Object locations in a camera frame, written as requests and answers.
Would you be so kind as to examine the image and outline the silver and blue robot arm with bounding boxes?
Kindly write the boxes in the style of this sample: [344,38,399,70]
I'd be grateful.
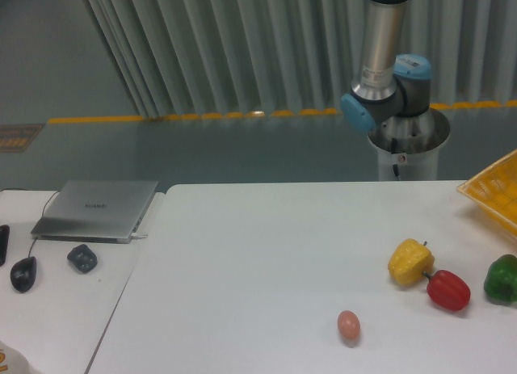
[341,0,431,132]

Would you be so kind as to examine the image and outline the yellow plastic basket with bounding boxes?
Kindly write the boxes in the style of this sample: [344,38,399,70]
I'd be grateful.
[456,149,516,237]

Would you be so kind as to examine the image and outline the brown egg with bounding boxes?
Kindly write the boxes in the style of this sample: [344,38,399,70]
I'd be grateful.
[337,310,360,342]

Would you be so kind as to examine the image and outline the silver closed laptop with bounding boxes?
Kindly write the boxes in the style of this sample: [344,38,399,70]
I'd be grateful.
[31,180,158,243]

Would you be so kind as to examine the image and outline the yellow bell pepper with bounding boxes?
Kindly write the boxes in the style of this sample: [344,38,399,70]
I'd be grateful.
[388,238,435,286]

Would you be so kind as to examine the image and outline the black power adapter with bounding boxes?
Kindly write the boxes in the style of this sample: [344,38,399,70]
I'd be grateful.
[67,244,98,274]

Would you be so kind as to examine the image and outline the red bell pepper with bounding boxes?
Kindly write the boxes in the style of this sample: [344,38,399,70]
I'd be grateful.
[422,270,471,312]

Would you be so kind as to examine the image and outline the black computer mouse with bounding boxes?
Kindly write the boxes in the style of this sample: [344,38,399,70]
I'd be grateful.
[10,256,37,293]

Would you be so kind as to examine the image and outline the black phone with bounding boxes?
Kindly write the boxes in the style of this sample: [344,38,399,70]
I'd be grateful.
[0,225,10,267]

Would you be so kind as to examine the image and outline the green bell pepper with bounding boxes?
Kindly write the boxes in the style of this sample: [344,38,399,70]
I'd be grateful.
[484,254,516,303]

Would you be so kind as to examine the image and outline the white printed bag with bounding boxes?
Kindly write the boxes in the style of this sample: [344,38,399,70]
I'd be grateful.
[0,342,31,374]

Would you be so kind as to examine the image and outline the white laptop cable plug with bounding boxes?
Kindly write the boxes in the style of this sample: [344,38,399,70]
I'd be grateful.
[130,232,149,241]

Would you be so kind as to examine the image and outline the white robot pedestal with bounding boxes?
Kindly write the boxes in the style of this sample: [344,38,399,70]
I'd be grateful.
[368,108,451,181]

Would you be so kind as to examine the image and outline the black mouse cable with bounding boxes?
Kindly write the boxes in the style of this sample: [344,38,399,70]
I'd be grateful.
[0,187,61,259]

